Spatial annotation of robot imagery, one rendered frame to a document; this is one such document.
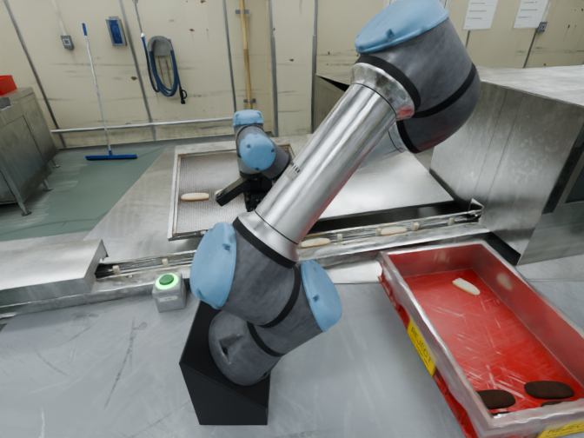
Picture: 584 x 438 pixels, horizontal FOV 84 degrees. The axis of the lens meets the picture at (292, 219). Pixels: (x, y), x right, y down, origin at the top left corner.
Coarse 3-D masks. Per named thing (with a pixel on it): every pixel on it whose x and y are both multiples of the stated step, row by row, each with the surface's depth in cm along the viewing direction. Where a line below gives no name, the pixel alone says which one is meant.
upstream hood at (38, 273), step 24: (96, 240) 99; (0, 264) 90; (24, 264) 90; (48, 264) 90; (72, 264) 90; (96, 264) 95; (0, 288) 82; (24, 288) 83; (48, 288) 85; (72, 288) 87
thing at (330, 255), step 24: (360, 240) 107; (384, 240) 106; (408, 240) 106; (432, 240) 106; (456, 240) 108; (96, 288) 90; (120, 288) 90; (144, 288) 91; (0, 312) 86; (24, 312) 87
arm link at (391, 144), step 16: (464, 96) 48; (448, 112) 49; (464, 112) 50; (400, 128) 57; (416, 128) 54; (432, 128) 52; (448, 128) 52; (384, 144) 61; (400, 144) 59; (416, 144) 57; (432, 144) 56; (368, 160) 65
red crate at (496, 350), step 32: (384, 288) 92; (416, 288) 93; (448, 288) 93; (480, 288) 93; (448, 320) 84; (480, 320) 83; (512, 320) 83; (480, 352) 76; (512, 352) 75; (544, 352) 75; (480, 384) 69; (512, 384) 69; (576, 384) 69
